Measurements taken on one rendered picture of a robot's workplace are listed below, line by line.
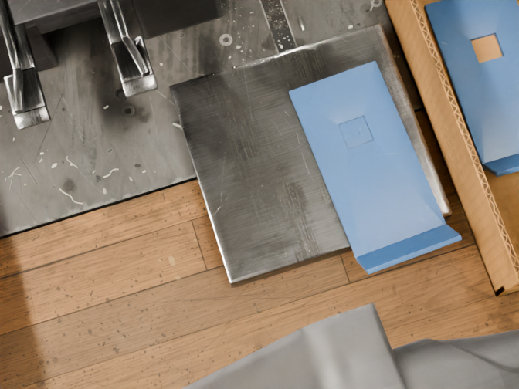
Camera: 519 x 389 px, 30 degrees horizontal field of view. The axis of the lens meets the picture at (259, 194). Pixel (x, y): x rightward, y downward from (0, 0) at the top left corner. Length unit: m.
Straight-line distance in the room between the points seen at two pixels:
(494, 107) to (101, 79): 0.30
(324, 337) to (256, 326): 0.41
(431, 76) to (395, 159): 0.07
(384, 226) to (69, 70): 0.27
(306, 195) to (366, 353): 0.41
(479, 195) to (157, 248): 0.24
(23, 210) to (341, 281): 0.25
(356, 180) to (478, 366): 0.40
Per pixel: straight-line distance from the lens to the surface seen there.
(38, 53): 0.76
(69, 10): 0.71
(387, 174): 0.71
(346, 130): 0.72
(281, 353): 0.32
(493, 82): 0.77
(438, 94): 0.71
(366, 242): 0.70
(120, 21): 0.69
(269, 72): 0.74
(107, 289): 0.73
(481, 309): 0.73
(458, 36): 0.78
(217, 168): 0.72
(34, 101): 0.68
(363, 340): 0.31
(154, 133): 0.75
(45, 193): 0.75
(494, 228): 0.68
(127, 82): 0.68
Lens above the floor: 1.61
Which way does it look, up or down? 75 degrees down
